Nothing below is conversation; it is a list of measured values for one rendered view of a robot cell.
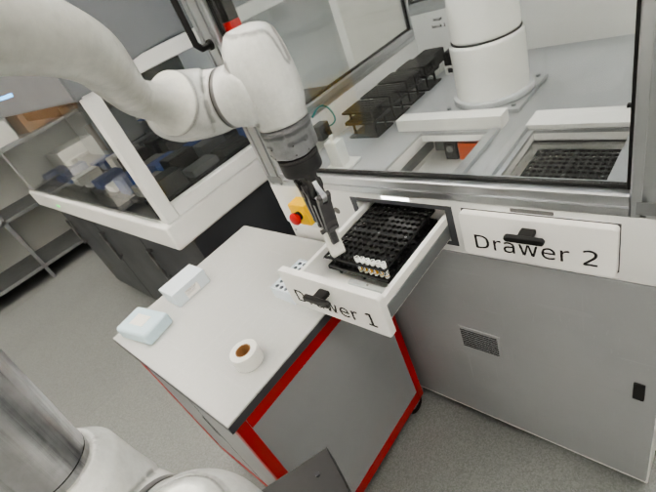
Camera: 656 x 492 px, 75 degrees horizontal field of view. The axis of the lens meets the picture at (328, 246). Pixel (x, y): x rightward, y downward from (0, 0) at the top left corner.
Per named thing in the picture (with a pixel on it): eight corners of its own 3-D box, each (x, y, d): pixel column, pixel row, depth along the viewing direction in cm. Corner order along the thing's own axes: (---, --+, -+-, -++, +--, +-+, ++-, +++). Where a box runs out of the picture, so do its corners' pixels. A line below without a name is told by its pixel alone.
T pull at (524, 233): (543, 247, 78) (543, 241, 78) (503, 241, 83) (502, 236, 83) (550, 235, 80) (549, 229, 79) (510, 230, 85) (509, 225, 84)
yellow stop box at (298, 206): (310, 227, 125) (302, 207, 121) (294, 225, 130) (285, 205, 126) (321, 217, 128) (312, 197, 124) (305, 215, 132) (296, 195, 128)
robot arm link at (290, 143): (267, 138, 68) (282, 171, 71) (316, 113, 69) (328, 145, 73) (252, 128, 75) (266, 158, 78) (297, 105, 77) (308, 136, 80)
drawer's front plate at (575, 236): (615, 278, 77) (618, 230, 71) (466, 252, 97) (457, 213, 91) (618, 271, 78) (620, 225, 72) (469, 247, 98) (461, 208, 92)
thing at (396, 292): (389, 324, 85) (380, 304, 82) (301, 295, 103) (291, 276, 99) (472, 209, 106) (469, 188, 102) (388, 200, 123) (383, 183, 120)
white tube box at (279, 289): (295, 305, 112) (289, 295, 110) (275, 297, 118) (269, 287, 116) (324, 274, 118) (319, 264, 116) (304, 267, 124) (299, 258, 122)
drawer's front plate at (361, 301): (392, 338, 84) (377, 300, 78) (294, 303, 104) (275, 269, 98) (397, 332, 85) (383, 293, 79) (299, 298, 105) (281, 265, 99)
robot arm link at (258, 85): (319, 101, 74) (257, 117, 79) (285, 5, 65) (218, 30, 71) (300, 128, 66) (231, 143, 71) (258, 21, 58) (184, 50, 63)
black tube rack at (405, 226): (392, 292, 92) (384, 269, 89) (332, 275, 104) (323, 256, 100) (439, 230, 103) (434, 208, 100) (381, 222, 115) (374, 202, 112)
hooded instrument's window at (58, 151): (164, 225, 147) (78, 101, 122) (30, 190, 266) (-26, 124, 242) (351, 84, 205) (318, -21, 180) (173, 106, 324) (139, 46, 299)
